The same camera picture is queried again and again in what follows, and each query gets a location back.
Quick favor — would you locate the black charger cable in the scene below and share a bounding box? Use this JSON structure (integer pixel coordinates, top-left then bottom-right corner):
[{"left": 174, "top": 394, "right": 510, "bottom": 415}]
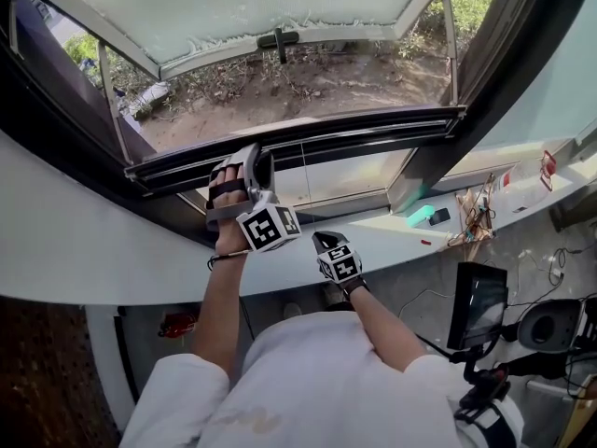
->
[{"left": 546, "top": 246, "right": 585, "bottom": 289}]

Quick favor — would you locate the person's white shirt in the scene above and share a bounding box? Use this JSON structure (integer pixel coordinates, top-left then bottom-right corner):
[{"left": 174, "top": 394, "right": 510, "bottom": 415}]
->
[{"left": 118, "top": 310, "right": 526, "bottom": 448}]

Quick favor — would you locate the white window sill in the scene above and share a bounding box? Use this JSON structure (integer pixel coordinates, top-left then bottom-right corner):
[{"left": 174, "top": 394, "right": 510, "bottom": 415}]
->
[{"left": 0, "top": 128, "right": 580, "bottom": 308}]

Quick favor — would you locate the frosted fixed window pane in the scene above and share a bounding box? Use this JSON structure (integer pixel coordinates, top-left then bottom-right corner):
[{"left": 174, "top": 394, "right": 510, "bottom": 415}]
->
[{"left": 465, "top": 0, "right": 597, "bottom": 159}]

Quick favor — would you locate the tangle of wires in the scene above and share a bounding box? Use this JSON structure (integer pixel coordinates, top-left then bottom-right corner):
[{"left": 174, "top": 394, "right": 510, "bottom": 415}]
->
[{"left": 447, "top": 173, "right": 498, "bottom": 252}]

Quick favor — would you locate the thin wrist bracelet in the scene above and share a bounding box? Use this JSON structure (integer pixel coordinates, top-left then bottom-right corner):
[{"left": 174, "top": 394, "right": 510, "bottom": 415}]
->
[{"left": 207, "top": 248, "right": 249, "bottom": 271}]

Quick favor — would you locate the black monitor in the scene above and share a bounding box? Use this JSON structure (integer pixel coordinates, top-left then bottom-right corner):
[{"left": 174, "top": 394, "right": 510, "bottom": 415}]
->
[{"left": 446, "top": 261, "right": 509, "bottom": 352}]

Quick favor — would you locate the mint green bottle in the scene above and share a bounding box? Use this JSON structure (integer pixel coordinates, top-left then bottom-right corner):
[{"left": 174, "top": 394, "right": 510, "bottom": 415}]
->
[{"left": 405, "top": 204, "right": 436, "bottom": 230}]

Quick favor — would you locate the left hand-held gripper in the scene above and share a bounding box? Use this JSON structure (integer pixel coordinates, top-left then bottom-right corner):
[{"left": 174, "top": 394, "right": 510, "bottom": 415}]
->
[{"left": 204, "top": 142, "right": 302, "bottom": 254}]

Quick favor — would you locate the person's right forearm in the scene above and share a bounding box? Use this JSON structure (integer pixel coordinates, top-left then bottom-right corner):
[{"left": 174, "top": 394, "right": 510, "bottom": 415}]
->
[{"left": 349, "top": 287, "right": 429, "bottom": 373}]

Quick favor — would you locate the black window handle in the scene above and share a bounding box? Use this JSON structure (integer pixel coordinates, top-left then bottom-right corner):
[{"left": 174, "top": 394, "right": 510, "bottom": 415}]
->
[{"left": 257, "top": 27, "right": 301, "bottom": 63}]

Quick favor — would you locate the light wooden board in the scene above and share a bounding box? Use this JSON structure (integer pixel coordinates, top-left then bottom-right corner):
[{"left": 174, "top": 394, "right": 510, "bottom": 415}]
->
[{"left": 556, "top": 374, "right": 597, "bottom": 448}]

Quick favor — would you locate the grey round stool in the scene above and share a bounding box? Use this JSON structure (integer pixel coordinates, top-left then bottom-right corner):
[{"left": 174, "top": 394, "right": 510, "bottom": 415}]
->
[{"left": 517, "top": 298, "right": 587, "bottom": 356}]

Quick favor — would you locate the black camera rig mount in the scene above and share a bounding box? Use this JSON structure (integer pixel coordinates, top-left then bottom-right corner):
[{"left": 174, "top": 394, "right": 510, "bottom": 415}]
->
[{"left": 419, "top": 338, "right": 512, "bottom": 434}]

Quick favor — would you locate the clear plastic water jug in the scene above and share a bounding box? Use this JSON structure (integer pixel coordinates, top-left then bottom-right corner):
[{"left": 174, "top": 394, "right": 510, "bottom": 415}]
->
[{"left": 493, "top": 150, "right": 559, "bottom": 215}]

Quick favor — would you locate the green shrub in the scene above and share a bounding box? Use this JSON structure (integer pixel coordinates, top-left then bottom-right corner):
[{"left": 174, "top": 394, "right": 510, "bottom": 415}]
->
[{"left": 398, "top": 0, "right": 496, "bottom": 61}]

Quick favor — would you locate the red fire extinguisher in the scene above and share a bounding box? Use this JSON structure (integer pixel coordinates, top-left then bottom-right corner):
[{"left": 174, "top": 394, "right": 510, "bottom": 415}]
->
[{"left": 158, "top": 312, "right": 197, "bottom": 338}]

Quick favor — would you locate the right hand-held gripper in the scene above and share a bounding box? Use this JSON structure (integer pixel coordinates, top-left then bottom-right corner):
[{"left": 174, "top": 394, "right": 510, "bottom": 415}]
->
[{"left": 312, "top": 230, "right": 365, "bottom": 285}]

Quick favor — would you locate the white outdoor litter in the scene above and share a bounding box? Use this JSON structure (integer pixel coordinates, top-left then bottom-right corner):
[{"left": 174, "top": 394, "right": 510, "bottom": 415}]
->
[{"left": 127, "top": 80, "right": 172, "bottom": 117}]

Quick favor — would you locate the metal window stay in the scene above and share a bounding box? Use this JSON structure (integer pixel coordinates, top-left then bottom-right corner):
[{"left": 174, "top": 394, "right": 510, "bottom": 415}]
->
[
  {"left": 440, "top": 0, "right": 462, "bottom": 107},
  {"left": 96, "top": 39, "right": 134, "bottom": 165}
]

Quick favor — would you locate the person's left forearm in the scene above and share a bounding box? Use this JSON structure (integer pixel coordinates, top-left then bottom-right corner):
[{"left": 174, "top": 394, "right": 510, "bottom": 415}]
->
[{"left": 191, "top": 255, "right": 249, "bottom": 383}]

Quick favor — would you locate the person's left hand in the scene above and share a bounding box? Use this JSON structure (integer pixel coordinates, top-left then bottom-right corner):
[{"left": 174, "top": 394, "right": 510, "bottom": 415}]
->
[{"left": 207, "top": 163, "right": 252, "bottom": 258}]

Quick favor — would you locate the white cable by monitor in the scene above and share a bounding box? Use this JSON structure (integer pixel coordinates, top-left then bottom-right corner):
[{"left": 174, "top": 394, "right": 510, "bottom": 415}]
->
[{"left": 398, "top": 287, "right": 456, "bottom": 319}]

